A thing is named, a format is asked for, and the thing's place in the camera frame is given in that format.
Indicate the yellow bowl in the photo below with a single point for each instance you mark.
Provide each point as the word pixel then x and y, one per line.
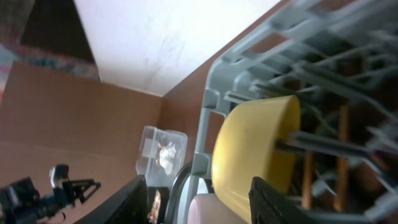
pixel 245 148

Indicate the pink cup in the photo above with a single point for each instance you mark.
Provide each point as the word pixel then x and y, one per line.
pixel 209 209

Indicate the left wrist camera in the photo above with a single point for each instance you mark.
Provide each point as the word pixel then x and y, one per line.
pixel 58 175

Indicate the gold snack wrapper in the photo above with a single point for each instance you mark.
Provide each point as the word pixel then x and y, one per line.
pixel 157 157

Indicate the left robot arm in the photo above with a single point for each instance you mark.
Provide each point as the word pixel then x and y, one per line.
pixel 22 203

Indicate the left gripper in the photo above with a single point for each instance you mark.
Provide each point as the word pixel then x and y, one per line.
pixel 66 192

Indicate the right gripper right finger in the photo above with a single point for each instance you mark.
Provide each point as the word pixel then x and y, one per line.
pixel 268 206

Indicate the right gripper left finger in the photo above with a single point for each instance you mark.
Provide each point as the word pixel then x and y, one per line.
pixel 129 205

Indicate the clear plastic bin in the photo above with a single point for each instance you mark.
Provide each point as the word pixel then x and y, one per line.
pixel 145 164

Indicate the round black tray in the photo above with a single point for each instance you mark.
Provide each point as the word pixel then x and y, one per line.
pixel 175 192

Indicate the food scraps with rice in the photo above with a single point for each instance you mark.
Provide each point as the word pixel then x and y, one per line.
pixel 154 212

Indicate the white tissue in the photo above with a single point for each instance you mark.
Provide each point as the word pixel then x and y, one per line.
pixel 167 155

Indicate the black rectangular tray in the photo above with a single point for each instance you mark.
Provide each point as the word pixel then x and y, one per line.
pixel 165 192

